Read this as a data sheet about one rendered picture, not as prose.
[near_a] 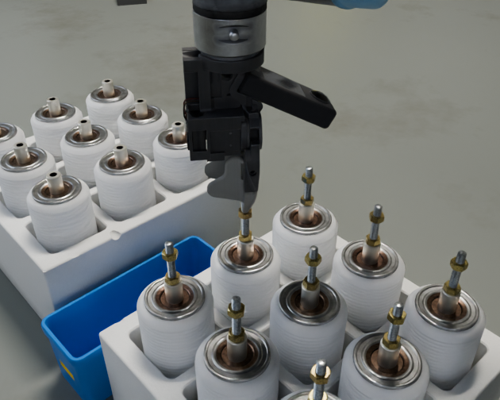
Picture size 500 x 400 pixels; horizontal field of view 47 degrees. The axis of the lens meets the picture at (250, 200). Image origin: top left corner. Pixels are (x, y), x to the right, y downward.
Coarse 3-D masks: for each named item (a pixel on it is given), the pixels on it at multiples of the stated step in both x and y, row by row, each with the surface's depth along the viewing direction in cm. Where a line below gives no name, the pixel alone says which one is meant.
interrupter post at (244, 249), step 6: (240, 240) 76; (252, 240) 77; (240, 246) 77; (246, 246) 76; (252, 246) 77; (240, 252) 77; (246, 252) 77; (252, 252) 78; (240, 258) 78; (246, 258) 78
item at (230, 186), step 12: (240, 156) 67; (228, 168) 67; (216, 180) 68; (228, 180) 68; (240, 180) 68; (216, 192) 69; (228, 192) 69; (240, 192) 69; (252, 192) 68; (252, 204) 72
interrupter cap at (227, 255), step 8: (232, 240) 81; (256, 240) 81; (264, 240) 80; (224, 248) 79; (232, 248) 79; (256, 248) 80; (264, 248) 79; (224, 256) 78; (232, 256) 78; (256, 256) 78; (264, 256) 78; (272, 256) 78; (224, 264) 77; (232, 264) 77; (240, 264) 77; (248, 264) 77; (256, 264) 77; (264, 264) 77; (240, 272) 76; (248, 272) 76; (256, 272) 76
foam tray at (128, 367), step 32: (416, 288) 84; (128, 320) 79; (224, 320) 79; (128, 352) 74; (480, 352) 77; (128, 384) 76; (160, 384) 70; (192, 384) 71; (288, 384) 70; (480, 384) 70
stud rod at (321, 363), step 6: (318, 360) 52; (324, 360) 52; (318, 366) 52; (324, 366) 52; (318, 372) 53; (324, 372) 53; (318, 384) 54; (324, 384) 54; (318, 390) 54; (318, 396) 55
